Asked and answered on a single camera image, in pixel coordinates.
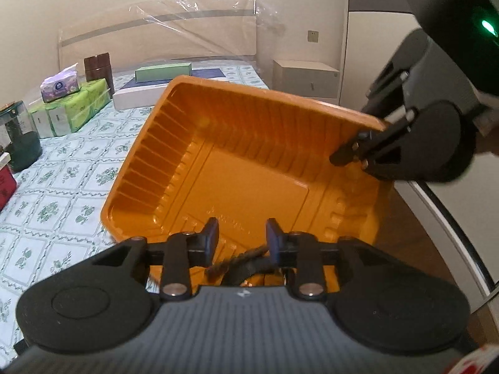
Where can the wall socket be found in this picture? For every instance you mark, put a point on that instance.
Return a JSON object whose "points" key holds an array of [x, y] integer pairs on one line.
{"points": [[312, 36]]}

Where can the orange plastic tray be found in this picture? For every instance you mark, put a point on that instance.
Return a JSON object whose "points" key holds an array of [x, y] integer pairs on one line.
{"points": [[234, 163]]}

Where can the green tissue pack bundle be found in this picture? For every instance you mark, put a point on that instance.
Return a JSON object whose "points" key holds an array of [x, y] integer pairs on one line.
{"points": [[82, 105]]}

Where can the green box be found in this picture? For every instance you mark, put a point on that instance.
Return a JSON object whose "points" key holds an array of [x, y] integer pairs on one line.
{"points": [[163, 73]]}

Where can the clear plastic film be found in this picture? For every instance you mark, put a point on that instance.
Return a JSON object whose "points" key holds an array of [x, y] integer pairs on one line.
{"points": [[269, 19]]}

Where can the red white patterned cloth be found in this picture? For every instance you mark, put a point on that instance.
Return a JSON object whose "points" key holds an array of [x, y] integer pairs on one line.
{"points": [[475, 362]]}

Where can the brown jar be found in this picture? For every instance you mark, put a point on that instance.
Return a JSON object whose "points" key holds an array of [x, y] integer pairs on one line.
{"points": [[98, 70]]}

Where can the dark blue book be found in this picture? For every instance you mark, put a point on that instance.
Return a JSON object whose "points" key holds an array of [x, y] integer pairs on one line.
{"points": [[210, 73]]}

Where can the white nightstand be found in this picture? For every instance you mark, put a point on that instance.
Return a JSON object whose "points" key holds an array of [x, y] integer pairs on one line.
{"points": [[304, 80]]}

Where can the glass jar dark green base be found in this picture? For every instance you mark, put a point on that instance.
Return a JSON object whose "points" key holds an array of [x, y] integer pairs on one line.
{"points": [[19, 140]]}

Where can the purple tissue pack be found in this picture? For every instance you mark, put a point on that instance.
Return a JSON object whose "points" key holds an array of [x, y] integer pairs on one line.
{"points": [[60, 85]]}

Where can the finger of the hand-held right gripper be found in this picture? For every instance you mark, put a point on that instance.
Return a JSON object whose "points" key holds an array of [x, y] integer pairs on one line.
{"points": [[388, 85], [351, 152]]}

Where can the long white box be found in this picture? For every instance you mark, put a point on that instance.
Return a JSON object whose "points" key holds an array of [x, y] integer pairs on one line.
{"points": [[136, 97]]}

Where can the white bed headboard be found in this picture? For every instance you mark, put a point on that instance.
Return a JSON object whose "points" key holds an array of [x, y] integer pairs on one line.
{"points": [[156, 39]]}

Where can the red and white box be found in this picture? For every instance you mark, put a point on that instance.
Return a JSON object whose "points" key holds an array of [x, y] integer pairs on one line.
{"points": [[6, 187]]}

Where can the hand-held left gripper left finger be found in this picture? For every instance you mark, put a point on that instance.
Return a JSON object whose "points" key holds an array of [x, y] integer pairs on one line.
{"points": [[210, 235]]}

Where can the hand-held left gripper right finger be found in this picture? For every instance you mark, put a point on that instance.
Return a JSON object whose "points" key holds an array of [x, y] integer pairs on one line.
{"points": [[273, 238]]}

